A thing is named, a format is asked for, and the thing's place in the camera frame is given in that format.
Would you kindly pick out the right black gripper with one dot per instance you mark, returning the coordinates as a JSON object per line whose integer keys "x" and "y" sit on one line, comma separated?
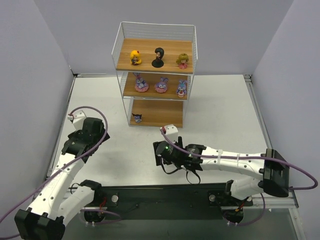
{"x": 157, "y": 155}

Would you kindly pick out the purple black cat toy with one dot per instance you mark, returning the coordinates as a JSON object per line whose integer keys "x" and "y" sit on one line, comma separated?
{"x": 137, "y": 118}

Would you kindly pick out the small purple bunny toy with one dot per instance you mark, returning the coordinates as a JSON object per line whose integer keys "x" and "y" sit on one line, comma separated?
{"x": 182, "y": 88}

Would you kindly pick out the purple bunny pink donut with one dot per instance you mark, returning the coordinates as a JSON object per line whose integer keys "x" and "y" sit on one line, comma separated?
{"x": 141, "y": 85}
{"x": 162, "y": 86}

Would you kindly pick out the black haired doll toy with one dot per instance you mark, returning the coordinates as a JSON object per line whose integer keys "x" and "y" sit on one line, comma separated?
{"x": 158, "y": 62}

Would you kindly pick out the blonde pink dress doll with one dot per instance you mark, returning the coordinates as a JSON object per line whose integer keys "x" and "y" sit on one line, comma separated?
{"x": 182, "y": 61}

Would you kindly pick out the yellow haired doll toy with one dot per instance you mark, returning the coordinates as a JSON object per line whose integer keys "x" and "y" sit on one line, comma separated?
{"x": 135, "y": 58}

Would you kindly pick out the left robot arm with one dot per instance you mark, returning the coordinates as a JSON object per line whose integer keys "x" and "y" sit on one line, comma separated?
{"x": 48, "y": 215}

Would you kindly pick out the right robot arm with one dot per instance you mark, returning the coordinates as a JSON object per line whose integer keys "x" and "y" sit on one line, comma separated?
{"x": 265, "y": 172}

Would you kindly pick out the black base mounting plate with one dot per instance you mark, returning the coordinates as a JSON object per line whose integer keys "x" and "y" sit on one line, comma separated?
{"x": 208, "y": 201}

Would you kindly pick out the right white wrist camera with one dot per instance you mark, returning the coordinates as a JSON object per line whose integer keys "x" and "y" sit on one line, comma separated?
{"x": 170, "y": 133}

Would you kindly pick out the white wire wooden shelf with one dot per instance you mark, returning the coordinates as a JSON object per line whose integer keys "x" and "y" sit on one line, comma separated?
{"x": 157, "y": 109}

